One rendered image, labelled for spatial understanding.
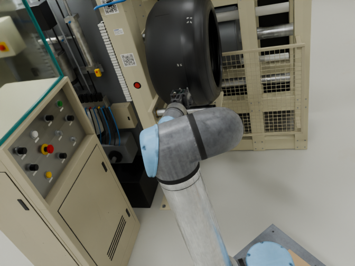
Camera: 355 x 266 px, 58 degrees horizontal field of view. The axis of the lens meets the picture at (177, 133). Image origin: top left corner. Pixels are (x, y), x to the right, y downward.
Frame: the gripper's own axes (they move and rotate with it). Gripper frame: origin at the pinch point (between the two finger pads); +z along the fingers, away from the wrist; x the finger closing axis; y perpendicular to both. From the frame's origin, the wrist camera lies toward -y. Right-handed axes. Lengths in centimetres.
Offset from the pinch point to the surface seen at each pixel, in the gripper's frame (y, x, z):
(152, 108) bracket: -13.2, 25.5, 13.7
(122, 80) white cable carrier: 1.9, 43.3, 23.1
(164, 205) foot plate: -105, 44, 30
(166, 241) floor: -110, 36, 1
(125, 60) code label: 14.7, 35.4, 19.0
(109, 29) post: 32, 38, 17
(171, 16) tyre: 35.0, 3.0, 10.7
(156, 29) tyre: 31.3, 9.9, 6.6
